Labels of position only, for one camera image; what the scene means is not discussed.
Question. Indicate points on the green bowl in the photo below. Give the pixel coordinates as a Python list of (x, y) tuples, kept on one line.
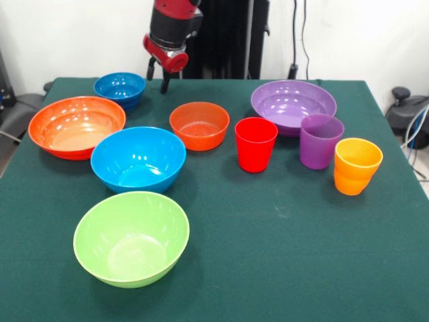
[(130, 241)]

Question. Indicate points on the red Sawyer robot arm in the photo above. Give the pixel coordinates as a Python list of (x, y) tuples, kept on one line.
[(171, 23)]

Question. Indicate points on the dark green table cloth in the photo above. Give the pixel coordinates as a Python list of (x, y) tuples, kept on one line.
[(268, 251)]

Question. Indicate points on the black chair base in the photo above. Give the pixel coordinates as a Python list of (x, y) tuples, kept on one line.
[(409, 110)]

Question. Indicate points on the large light blue bowl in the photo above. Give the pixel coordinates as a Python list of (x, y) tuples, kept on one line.
[(137, 161)]

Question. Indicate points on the small orange bowl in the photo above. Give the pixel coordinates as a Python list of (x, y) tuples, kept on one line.
[(201, 141)]

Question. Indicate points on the grey office chair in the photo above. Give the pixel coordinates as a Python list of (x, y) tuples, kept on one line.
[(23, 107)]

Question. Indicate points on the orange cup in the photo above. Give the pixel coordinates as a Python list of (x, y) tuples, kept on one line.
[(355, 174)]

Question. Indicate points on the red cup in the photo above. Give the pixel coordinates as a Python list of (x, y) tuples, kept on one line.
[(254, 151)]

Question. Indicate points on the purple bowl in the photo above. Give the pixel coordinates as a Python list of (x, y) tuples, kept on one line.
[(285, 104)]

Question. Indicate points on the small dark blue bowl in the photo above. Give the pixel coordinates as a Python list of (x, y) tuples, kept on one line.
[(117, 92)]

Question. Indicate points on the purple cup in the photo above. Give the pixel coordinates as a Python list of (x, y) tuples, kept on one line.
[(318, 151)]

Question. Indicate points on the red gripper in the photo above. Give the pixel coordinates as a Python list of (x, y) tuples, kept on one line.
[(176, 62)]

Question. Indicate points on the black equipment stand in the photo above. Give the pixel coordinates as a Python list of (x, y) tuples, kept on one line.
[(5, 84)]

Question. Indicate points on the large orange bowl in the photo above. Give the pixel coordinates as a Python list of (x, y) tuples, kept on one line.
[(73, 127)]

